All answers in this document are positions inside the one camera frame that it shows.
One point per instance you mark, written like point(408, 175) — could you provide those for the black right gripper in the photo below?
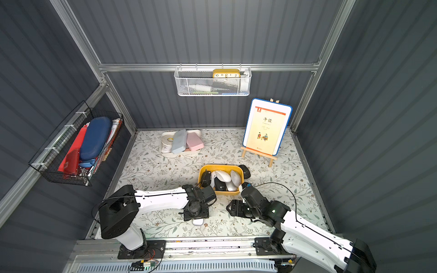
point(237, 208)

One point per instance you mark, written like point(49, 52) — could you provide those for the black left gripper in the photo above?
point(196, 211)

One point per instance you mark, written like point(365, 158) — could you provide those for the silver mouse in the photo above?
point(198, 222)

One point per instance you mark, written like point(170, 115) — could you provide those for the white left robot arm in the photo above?
point(118, 211)

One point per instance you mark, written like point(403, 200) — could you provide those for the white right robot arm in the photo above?
point(294, 235)

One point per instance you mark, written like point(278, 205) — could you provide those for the yellow storage box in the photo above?
point(226, 168)

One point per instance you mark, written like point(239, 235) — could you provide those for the pink case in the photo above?
point(194, 142)

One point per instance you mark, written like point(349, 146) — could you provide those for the floral table mat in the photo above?
point(284, 180)

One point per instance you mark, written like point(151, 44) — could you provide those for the grey pencil case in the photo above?
point(179, 141)

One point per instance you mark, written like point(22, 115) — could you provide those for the white tray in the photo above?
point(186, 153)

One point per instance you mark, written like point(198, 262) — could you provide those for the white tape roll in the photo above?
point(166, 143)

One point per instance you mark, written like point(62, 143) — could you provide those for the small circuit board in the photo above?
point(143, 266)

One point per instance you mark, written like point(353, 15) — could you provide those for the beige book with red stripe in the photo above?
point(265, 130)

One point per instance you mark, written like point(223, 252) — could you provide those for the blue oval case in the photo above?
point(95, 138)

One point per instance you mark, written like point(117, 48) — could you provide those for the yellow clock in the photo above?
point(226, 73)

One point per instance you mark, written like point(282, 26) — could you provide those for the red folder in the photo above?
point(70, 163)

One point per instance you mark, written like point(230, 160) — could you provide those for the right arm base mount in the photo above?
point(264, 247)

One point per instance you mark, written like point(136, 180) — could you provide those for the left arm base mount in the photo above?
point(154, 249)

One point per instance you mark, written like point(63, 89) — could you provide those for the white wire wall basket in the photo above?
point(196, 81)

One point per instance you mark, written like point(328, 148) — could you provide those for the black wire side basket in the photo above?
point(47, 161)

